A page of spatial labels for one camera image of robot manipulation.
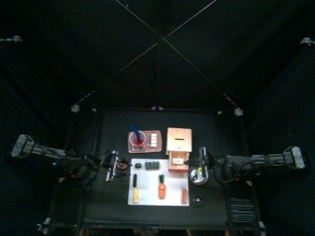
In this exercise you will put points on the small white square piece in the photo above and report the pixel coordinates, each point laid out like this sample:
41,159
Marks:
177,160

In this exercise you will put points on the silver frame bracket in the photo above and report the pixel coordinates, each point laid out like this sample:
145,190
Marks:
16,39
156,107
74,108
239,111
307,40

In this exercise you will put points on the blue toy utensil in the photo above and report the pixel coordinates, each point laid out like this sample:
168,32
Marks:
133,130

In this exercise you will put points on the dark green segmented block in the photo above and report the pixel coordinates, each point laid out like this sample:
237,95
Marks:
152,165

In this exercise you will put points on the small black round object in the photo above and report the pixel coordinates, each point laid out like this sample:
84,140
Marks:
197,200

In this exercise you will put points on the white segmented block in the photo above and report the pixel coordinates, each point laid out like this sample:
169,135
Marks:
153,139

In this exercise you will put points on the orange toy carrot green leaves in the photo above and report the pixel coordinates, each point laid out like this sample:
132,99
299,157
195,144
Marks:
161,190

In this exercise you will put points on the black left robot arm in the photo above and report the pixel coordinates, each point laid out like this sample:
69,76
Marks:
40,150

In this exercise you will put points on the white cutting board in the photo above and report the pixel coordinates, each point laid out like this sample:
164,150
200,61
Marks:
173,181

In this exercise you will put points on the red white-striped block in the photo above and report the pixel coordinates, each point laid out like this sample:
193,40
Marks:
184,196

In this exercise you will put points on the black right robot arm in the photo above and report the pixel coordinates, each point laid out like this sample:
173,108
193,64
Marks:
265,159

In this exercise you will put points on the yellow-green toy piece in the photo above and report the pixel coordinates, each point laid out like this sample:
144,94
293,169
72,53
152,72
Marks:
199,171

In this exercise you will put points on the steel bowl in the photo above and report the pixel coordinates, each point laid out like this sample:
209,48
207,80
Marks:
197,182

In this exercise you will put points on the pink flat tray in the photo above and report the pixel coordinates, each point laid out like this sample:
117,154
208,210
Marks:
145,149

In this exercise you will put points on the red-fronted wooden drawer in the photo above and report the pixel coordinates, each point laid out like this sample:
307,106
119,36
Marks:
177,167

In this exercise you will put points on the natural wooden box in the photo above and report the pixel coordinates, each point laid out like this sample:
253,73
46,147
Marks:
179,139

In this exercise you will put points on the white text label sticker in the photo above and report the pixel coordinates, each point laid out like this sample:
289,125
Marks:
241,209

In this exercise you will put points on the yellow toy block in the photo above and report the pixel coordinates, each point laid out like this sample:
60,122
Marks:
135,196

